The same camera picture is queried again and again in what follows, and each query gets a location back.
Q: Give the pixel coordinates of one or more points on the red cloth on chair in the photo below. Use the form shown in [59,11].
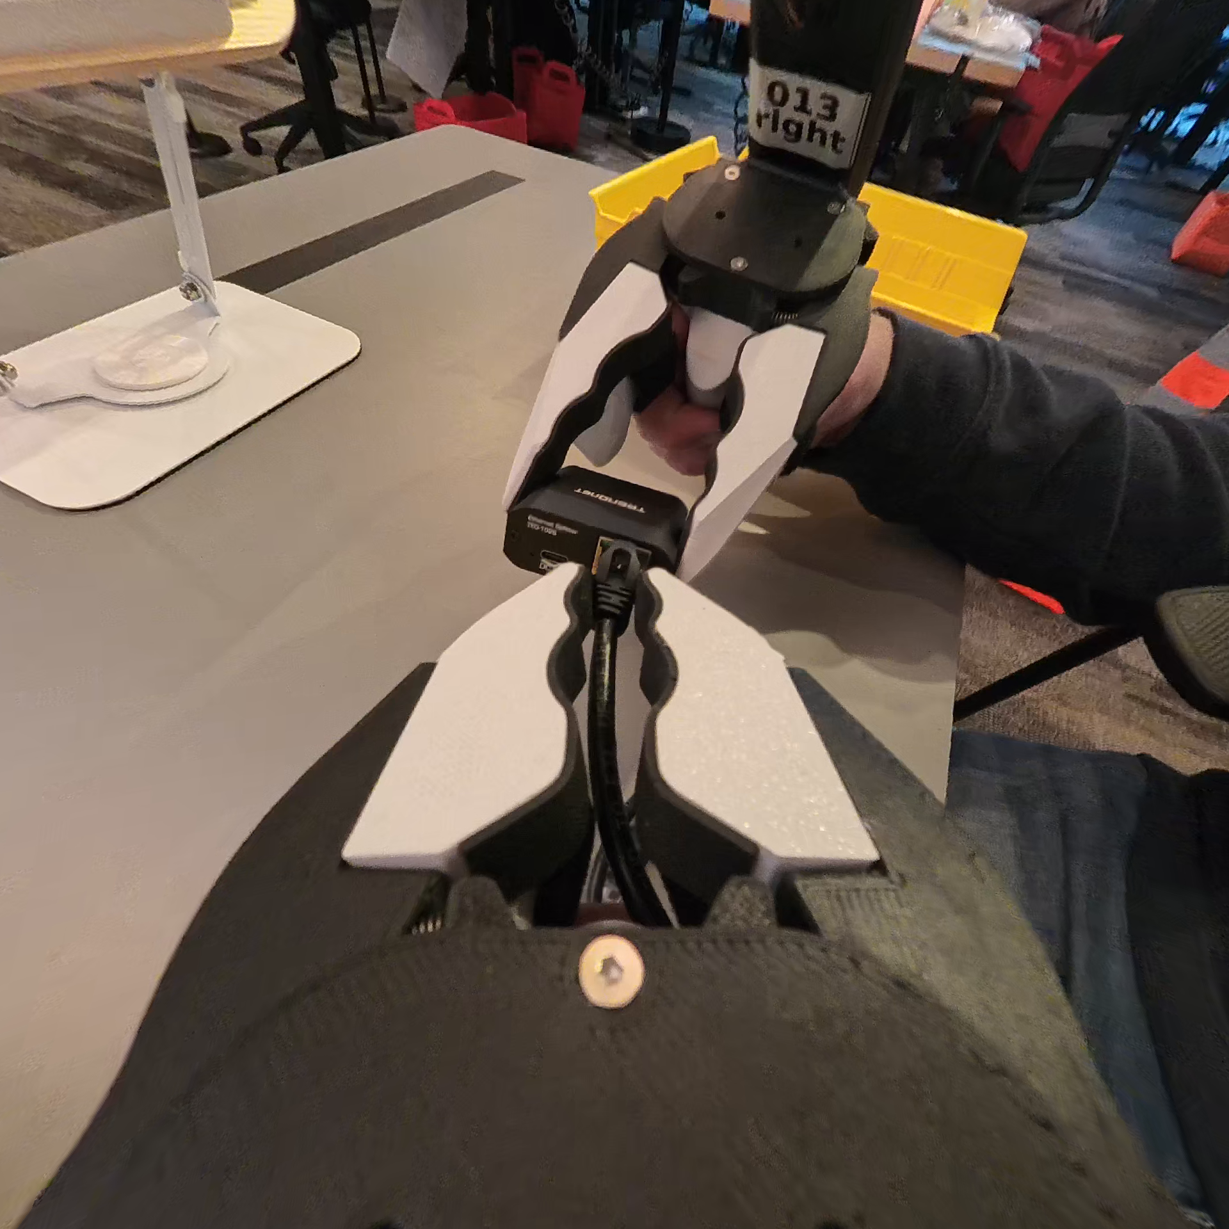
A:
[1042,98]

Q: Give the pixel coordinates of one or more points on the wooden office desk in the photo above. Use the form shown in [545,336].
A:
[960,64]

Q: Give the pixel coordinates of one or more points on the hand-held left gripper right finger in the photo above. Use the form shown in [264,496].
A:
[749,760]

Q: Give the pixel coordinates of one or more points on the yellow plastic bin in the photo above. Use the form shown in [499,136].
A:
[940,260]

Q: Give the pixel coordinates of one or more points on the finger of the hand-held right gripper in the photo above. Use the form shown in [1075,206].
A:
[576,357]
[768,412]

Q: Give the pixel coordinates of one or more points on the black mesh office chair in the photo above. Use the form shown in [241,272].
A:
[1195,643]

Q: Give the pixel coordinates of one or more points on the person's right hand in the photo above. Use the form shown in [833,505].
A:
[682,438]

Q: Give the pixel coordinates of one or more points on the instruction board on white stand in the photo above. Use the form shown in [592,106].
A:
[268,383]

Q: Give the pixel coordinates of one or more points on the black ethernet splitter box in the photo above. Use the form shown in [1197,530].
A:
[595,519]

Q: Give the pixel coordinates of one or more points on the person's blue jeans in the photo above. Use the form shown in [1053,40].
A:
[1036,836]

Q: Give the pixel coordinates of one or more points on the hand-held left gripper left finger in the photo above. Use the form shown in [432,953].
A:
[479,760]

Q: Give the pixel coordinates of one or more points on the orange floor bin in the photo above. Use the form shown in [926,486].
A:
[1204,235]

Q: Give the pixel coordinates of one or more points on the white paper sheet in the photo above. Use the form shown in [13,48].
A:
[426,42]

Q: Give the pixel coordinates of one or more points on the orange traffic cone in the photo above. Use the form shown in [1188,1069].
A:
[1199,380]

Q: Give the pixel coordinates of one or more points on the clear plastic bags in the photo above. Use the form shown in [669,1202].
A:
[979,29]

